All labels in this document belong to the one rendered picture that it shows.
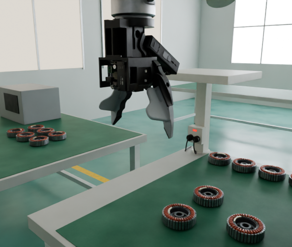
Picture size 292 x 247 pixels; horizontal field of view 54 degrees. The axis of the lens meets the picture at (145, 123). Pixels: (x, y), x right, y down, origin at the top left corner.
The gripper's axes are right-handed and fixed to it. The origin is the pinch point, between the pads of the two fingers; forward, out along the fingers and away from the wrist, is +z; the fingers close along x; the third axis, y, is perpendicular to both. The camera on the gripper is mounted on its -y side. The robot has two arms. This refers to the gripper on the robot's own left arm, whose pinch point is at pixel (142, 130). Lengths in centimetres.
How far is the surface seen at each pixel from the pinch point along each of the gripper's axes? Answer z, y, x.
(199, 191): 37, -48, -14
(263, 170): 37, -83, -2
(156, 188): 40, -44, -31
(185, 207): 37, -35, -11
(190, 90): 42, -320, -188
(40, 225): 40, 0, -45
